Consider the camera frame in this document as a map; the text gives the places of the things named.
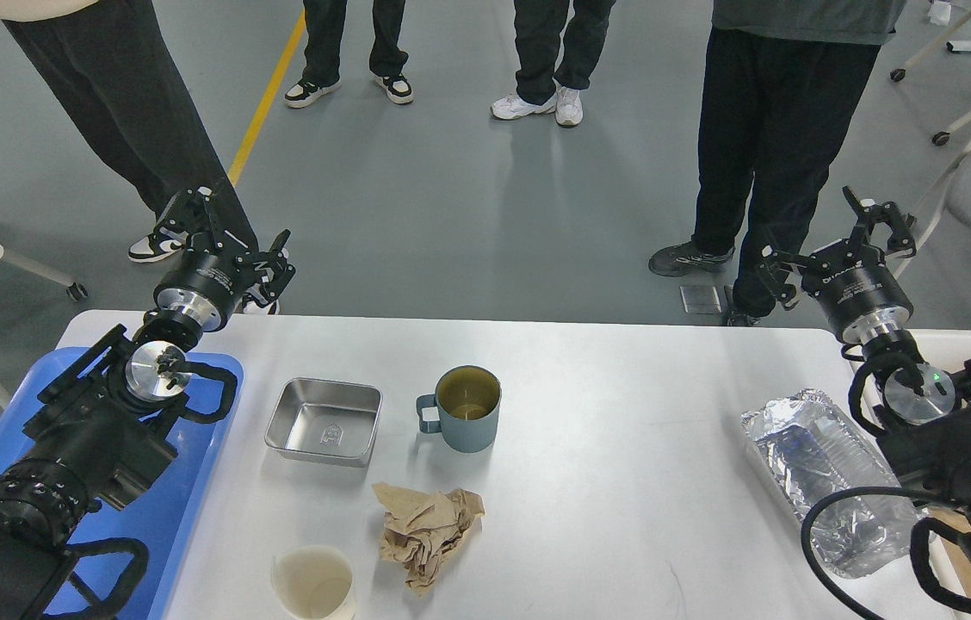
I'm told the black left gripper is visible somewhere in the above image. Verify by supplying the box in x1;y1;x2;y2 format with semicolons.
152;187;296;333

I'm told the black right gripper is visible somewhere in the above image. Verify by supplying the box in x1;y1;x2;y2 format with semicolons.
757;185;916;343

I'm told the stainless steel rectangular tray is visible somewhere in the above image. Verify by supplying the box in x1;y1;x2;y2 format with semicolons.
264;378;382;468

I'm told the blue-green mug yellow inside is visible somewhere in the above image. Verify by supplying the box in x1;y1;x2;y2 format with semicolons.
415;365;502;454

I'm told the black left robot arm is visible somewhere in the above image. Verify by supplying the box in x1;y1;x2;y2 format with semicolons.
0;187;296;619

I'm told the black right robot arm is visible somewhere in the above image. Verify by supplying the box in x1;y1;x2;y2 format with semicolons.
758;187;971;616

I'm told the person with grey sneakers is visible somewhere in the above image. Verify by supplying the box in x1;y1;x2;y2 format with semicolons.
648;1;904;326

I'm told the crushed clear plastic bottle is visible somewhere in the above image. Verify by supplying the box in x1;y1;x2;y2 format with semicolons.
739;388;924;580

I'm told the person in cream top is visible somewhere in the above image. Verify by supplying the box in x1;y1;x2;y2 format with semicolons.
0;0;281;315

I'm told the person with black-white sneakers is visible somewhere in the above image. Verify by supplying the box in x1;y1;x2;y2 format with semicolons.
284;0;415;109

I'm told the blue plastic tray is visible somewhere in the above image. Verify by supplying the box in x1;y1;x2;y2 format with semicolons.
0;348;243;619

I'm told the white plastic bin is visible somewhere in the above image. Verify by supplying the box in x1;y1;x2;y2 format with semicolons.
841;330;971;615

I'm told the crumpled brown paper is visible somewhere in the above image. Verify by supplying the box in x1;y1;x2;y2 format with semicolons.
372;482;486;597

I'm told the person with white sneakers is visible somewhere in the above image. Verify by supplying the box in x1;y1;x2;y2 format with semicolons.
490;1;615;128

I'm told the white paper cup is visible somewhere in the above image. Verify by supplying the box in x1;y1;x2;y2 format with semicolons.
270;545;358;619

